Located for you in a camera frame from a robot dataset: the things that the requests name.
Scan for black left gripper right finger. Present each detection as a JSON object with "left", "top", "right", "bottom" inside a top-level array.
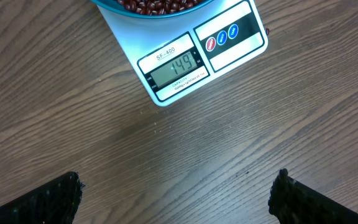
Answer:
[{"left": 268, "top": 169, "right": 358, "bottom": 224}]

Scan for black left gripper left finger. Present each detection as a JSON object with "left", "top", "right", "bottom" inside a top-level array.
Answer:
[{"left": 0, "top": 171, "right": 84, "bottom": 224}]

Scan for white digital kitchen scale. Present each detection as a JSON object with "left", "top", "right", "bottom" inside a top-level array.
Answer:
[{"left": 97, "top": 0, "right": 269, "bottom": 106}]

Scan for teal plastic bowl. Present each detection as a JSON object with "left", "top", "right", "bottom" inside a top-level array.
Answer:
[{"left": 91, "top": 0, "right": 213, "bottom": 19}]

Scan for red beans in bowl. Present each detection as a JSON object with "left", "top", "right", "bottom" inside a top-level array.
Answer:
[{"left": 116, "top": 0, "right": 204, "bottom": 16}]

